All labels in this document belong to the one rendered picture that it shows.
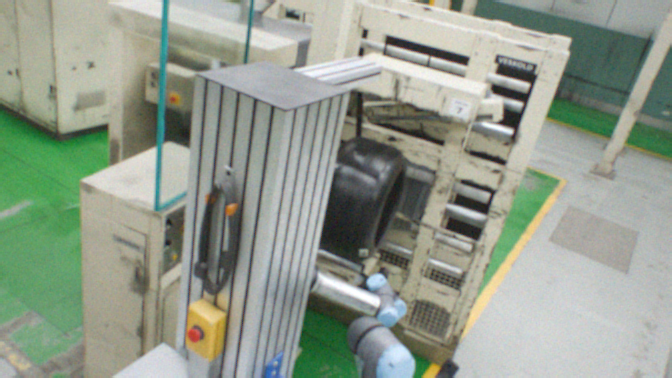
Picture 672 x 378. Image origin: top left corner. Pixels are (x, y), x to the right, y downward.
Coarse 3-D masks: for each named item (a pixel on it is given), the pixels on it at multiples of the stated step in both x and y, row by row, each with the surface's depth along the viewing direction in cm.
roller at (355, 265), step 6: (318, 252) 267; (324, 252) 266; (330, 252) 266; (330, 258) 265; (336, 258) 264; (342, 258) 263; (342, 264) 264; (348, 264) 262; (354, 264) 261; (360, 264) 261; (360, 270) 261
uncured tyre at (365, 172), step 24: (360, 144) 251; (384, 144) 257; (336, 168) 242; (360, 168) 240; (384, 168) 240; (336, 192) 239; (360, 192) 236; (384, 192) 238; (336, 216) 240; (360, 216) 236; (384, 216) 288; (336, 240) 247; (360, 240) 241
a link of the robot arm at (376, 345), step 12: (360, 336) 155; (372, 336) 153; (384, 336) 153; (360, 348) 154; (372, 348) 151; (384, 348) 150; (396, 348) 150; (372, 360) 150; (384, 360) 148; (396, 360) 147; (408, 360) 149; (372, 372) 150; (384, 372) 146; (396, 372) 148; (408, 372) 151
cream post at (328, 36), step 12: (324, 0) 229; (336, 0) 227; (348, 0) 229; (324, 12) 230; (336, 12) 228; (348, 12) 234; (312, 24) 234; (324, 24) 232; (336, 24) 230; (348, 24) 239; (312, 36) 236; (324, 36) 234; (336, 36) 232; (312, 48) 238; (324, 48) 236; (336, 48) 235; (312, 60) 240; (324, 60) 238; (336, 60) 240
